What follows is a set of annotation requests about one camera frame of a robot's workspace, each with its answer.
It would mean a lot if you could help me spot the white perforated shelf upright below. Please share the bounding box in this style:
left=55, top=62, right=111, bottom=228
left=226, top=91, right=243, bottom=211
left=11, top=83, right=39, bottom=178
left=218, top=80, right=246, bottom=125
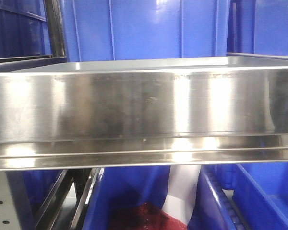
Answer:
left=0, top=172, right=21, bottom=230

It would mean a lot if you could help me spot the blue bin lower centre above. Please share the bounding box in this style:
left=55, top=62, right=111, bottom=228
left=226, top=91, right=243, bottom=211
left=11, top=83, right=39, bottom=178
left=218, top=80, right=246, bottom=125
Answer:
left=81, top=165, right=190, bottom=230

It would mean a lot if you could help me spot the stainless steel tray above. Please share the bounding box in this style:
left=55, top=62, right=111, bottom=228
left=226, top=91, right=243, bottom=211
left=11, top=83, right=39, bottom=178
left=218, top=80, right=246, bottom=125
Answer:
left=0, top=56, right=288, bottom=142

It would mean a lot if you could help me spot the large blue bin centre back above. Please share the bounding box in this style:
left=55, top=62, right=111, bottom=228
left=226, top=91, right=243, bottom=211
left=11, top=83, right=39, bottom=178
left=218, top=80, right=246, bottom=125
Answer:
left=60, top=0, right=230, bottom=62

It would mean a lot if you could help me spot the dark red material in bin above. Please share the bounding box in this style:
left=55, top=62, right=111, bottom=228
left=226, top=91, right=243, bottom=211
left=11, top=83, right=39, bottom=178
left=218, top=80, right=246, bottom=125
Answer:
left=108, top=202, right=187, bottom=230

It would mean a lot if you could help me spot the blue bin lower right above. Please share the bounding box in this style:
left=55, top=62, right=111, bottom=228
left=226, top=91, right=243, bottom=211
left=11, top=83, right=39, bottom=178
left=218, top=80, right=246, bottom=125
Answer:
left=187, top=162, right=288, bottom=230

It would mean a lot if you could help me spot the dark blue bin lower left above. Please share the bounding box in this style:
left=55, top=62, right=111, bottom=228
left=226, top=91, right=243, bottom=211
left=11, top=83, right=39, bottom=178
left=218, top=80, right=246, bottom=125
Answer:
left=6, top=170, right=61, bottom=230

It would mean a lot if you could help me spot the dark blue bin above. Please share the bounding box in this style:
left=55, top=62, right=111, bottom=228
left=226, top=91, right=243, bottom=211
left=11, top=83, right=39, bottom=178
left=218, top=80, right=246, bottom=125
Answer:
left=0, top=0, right=52, bottom=58
left=6, top=170, right=61, bottom=230

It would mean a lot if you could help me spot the blue bin upper right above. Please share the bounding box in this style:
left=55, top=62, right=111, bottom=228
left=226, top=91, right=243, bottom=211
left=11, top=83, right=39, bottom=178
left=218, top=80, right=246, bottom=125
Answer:
left=227, top=0, right=288, bottom=56

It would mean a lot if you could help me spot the dark blue bin upper left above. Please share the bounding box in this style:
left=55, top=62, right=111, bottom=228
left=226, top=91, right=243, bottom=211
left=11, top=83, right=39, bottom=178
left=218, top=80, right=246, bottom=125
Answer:
left=0, top=0, right=52, bottom=58

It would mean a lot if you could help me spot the black shelf upright post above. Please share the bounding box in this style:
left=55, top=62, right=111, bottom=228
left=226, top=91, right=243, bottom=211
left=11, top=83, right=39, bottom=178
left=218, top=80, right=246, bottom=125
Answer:
left=44, top=0, right=66, bottom=57

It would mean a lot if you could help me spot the steel shelf front rail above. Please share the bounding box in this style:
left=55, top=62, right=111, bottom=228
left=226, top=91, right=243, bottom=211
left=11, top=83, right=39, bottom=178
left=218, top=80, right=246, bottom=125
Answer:
left=0, top=134, right=288, bottom=171

